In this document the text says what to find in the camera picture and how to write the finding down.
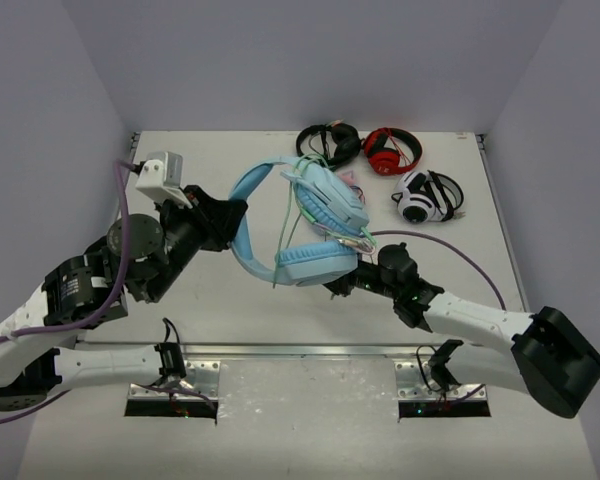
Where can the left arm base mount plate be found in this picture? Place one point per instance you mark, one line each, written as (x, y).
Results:
(199, 385)

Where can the red headphones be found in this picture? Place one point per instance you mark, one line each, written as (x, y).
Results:
(392, 151)

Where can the pink blue cat-ear headphones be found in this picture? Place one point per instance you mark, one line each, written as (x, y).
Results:
(350, 179)

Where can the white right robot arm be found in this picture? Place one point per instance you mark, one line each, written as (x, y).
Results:
(541, 354)

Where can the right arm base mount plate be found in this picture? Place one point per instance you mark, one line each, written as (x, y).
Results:
(415, 382)

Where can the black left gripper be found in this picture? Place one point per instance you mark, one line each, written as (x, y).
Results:
(210, 220)

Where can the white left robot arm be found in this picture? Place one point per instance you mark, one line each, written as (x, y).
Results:
(38, 358)

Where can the aluminium table edge rail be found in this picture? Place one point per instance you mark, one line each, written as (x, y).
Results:
(303, 350)

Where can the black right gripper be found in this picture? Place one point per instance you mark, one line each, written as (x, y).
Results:
(342, 285)

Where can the white black headphones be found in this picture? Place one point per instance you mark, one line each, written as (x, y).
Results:
(422, 197)

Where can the light blue gaming headphones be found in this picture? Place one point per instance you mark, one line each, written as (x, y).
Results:
(324, 232)

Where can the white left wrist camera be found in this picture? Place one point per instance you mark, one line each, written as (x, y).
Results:
(160, 179)

